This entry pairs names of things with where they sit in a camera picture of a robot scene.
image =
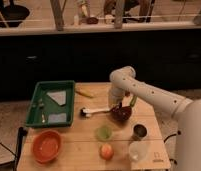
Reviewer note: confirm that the green vegetable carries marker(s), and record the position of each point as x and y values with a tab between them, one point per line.
133	101

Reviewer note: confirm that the white cup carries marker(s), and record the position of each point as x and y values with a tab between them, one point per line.
137	150

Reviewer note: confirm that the green plastic tray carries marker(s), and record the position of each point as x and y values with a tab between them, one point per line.
42	105

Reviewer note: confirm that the orange plastic bowl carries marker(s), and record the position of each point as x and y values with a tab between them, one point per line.
46	146

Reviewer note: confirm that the grey cloth upper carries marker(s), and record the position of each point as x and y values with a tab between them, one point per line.
58	96

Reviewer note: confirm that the grey cloth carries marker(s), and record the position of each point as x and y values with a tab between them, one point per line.
57	118
58	96

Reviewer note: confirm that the green plastic cup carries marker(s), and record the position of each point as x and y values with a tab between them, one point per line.
103	133

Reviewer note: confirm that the dark red bowl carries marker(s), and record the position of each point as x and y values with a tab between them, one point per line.
121	113

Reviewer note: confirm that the grey cloth lower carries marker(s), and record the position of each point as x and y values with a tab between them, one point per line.
57	118

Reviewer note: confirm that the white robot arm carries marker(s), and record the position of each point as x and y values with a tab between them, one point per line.
185	111

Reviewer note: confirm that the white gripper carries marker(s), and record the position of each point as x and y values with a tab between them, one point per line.
115	96

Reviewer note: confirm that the white handled dish brush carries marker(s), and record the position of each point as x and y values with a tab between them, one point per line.
86	112

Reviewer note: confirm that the dark metal cup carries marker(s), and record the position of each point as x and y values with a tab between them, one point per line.
139	131

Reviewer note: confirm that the black clamp stand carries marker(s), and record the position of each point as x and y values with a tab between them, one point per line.
22	133

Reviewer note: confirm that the orange apple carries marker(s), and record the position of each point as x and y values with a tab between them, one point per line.
106	151

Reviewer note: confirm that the yellow banana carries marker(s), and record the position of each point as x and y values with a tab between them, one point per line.
85	94

